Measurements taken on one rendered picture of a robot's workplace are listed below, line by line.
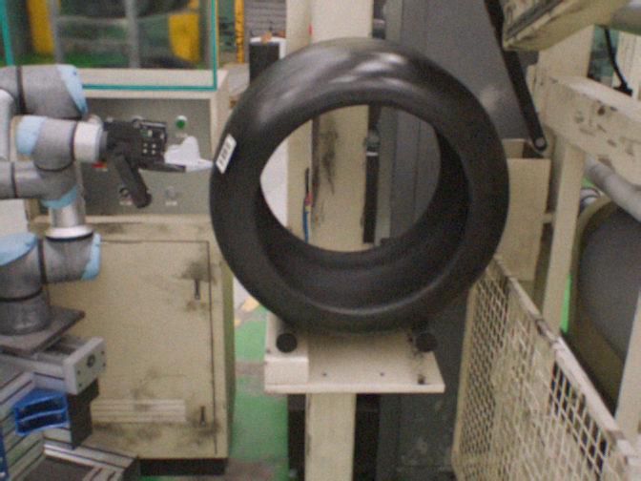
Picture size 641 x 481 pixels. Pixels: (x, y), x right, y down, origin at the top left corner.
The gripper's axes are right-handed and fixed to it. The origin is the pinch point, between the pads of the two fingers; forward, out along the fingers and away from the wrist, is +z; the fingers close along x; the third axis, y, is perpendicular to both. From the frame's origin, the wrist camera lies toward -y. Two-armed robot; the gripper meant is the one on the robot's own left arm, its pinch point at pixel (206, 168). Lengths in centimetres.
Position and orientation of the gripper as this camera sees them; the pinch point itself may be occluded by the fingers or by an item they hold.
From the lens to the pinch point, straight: 146.4
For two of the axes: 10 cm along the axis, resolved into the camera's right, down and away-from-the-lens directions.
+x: -0.4, -3.7, 9.3
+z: 9.9, 1.2, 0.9
